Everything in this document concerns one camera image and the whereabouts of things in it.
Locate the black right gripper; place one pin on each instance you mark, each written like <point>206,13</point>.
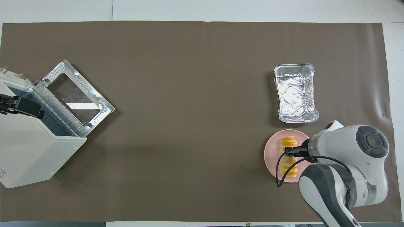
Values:
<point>296,152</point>

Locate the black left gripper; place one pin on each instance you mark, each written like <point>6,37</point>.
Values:
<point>8,102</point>

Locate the sliced yellow bread loaf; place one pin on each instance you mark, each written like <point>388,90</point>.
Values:
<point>288,167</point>

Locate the aluminium foil tray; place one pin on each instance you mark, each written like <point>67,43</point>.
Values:
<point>295,94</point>

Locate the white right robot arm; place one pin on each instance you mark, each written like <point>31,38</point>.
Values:
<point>347,176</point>

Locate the metal oven rack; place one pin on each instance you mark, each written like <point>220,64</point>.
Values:
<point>60,110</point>

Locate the white toaster oven body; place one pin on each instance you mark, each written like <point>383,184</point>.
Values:
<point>25,151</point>

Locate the glass oven door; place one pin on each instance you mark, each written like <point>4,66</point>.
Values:
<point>75,94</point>

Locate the pink round plate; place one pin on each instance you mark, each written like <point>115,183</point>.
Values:
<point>272,154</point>

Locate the brown table mat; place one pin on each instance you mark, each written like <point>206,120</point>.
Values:
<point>189,94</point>

